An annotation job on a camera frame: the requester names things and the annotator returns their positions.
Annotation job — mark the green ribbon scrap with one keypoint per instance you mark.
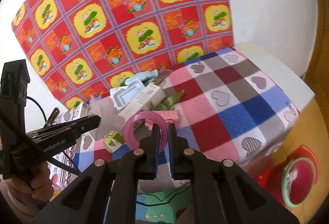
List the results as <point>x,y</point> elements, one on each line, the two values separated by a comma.
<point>170,101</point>

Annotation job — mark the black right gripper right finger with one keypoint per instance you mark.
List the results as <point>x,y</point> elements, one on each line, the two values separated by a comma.
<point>174,150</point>

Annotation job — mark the red bin with green rim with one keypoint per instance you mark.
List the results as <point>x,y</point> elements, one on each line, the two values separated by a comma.
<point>291,181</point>

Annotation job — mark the metal spring clip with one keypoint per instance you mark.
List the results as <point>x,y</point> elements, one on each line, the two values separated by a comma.
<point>52,117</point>

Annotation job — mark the red floral patterned sheet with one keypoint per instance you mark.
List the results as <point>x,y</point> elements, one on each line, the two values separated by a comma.
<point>83,48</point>

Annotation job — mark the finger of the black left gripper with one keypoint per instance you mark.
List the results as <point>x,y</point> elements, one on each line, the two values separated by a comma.
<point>85,124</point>

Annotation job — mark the white plastic blister tray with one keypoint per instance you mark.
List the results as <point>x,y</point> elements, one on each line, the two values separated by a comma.
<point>122,96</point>

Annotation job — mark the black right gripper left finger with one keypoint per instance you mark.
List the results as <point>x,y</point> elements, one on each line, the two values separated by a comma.
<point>153,152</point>

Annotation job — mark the person's left hand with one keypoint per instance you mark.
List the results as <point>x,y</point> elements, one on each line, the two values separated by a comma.
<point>40,187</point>

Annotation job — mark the long white carton box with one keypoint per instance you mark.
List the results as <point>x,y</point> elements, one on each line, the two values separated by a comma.
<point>146,100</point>

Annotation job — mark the white tissue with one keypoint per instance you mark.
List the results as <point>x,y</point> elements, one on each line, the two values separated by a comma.
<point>110,120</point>

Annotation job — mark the white green small cup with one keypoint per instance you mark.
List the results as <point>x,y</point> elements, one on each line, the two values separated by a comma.
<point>113,141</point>

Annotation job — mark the white bed frame edge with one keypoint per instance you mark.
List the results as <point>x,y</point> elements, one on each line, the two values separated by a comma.
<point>294,87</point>

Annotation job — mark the light blue paper scrap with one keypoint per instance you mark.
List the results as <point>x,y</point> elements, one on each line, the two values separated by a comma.
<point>142,76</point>

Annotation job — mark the plaid heart bed blanket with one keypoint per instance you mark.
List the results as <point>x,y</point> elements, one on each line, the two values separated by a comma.
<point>231,109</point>

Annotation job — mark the pink perforated plastic piece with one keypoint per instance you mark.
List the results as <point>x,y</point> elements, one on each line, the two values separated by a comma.
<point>170,116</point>

